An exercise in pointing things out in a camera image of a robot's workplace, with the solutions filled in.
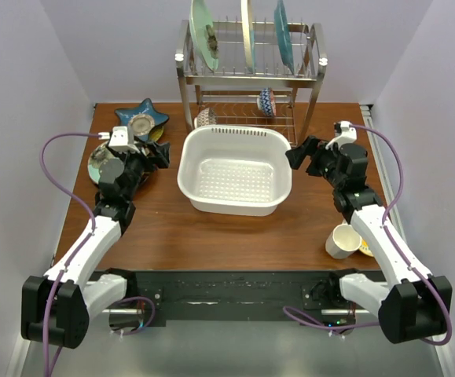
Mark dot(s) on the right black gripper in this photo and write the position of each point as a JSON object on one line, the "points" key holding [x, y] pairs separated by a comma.
{"points": [[310, 147]]}

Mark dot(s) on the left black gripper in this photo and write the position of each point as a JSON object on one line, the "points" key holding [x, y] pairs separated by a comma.
{"points": [[159, 161]]}

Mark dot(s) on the white plastic bin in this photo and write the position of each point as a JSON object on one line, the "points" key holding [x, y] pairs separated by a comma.
{"points": [[236, 170]]}

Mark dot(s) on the mint floral plate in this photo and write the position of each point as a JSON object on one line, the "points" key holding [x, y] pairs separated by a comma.
{"points": [[202, 32], [97, 157]]}

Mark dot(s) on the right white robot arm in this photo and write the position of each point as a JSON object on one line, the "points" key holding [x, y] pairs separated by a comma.
{"points": [[414, 304]]}

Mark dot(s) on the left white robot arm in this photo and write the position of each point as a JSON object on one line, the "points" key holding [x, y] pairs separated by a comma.
{"points": [[57, 308]]}

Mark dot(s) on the green leaf pattern plate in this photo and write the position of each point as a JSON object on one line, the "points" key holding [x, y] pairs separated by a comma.
{"points": [[156, 133]]}

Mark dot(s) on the black striped rim plate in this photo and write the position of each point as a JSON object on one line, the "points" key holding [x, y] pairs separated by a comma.
{"points": [[124, 182]]}

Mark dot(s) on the blue star shaped dish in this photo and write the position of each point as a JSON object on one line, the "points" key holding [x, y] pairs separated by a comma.
{"points": [[142, 118]]}

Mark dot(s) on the brown patterned bowl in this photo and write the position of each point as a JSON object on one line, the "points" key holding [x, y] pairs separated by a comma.
{"points": [[205, 117]]}

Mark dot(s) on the blue zigzag bowl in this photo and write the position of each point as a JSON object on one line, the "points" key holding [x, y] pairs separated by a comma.
{"points": [[266, 102]]}

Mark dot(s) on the white ceramic mug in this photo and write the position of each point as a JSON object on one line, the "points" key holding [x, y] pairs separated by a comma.
{"points": [[343, 241]]}

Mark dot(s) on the steel dish rack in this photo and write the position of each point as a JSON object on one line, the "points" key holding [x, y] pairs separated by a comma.
{"points": [[232, 91]]}

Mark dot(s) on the teal yellow patterned saucer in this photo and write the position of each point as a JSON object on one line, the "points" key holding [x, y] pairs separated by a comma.
{"points": [[364, 248]]}

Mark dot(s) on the teal plate in rack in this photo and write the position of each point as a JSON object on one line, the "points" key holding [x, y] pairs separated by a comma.
{"points": [[284, 40]]}

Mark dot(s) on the cream rimmed plate in rack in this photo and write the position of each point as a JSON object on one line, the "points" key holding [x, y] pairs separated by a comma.
{"points": [[248, 34]]}

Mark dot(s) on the mint floral plate in rack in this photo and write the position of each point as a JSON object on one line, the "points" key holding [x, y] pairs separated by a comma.
{"points": [[202, 32]]}

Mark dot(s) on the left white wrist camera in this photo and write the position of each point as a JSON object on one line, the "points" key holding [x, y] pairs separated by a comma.
{"points": [[120, 139]]}

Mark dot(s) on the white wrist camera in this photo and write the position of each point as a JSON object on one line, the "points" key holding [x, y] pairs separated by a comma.
{"points": [[345, 133], [120, 139]]}

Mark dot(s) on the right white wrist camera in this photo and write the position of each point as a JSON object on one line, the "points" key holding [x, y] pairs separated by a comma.
{"points": [[345, 133]]}

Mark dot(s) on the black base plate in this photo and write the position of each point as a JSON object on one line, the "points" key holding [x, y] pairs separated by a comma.
{"points": [[245, 296]]}

